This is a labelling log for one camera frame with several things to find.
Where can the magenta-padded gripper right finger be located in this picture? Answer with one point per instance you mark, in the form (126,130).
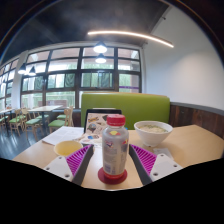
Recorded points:
(148,161)

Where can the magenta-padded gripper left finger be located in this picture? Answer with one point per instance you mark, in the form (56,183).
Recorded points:
(78,161)

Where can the clear red-capped drink bottle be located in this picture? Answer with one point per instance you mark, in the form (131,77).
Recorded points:
(115,146)

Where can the yellow mug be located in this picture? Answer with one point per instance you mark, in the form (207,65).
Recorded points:
(66,147)

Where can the flat round red coaster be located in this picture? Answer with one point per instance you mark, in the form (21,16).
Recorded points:
(101,176)

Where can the white bowl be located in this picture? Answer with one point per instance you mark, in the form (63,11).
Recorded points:
(153,133)

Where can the white paper sheets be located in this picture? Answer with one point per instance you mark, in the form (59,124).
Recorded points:
(63,134)

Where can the sticker-covered laptop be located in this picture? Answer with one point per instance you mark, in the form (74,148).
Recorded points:
(95,125)

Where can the green booth bench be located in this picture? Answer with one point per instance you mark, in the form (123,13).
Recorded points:
(140,106)

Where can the wooden green-seated chairs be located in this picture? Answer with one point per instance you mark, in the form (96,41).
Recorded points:
(31,121)

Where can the light wooden dining table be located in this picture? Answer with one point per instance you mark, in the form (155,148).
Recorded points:
(45,109)

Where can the pendant ceiling lamps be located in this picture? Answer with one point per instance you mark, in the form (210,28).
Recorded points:
(100,48)

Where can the curved ceiling light strip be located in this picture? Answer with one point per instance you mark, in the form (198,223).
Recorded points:
(133,34)

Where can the black-framed window wall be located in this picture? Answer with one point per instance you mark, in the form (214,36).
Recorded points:
(66,80)

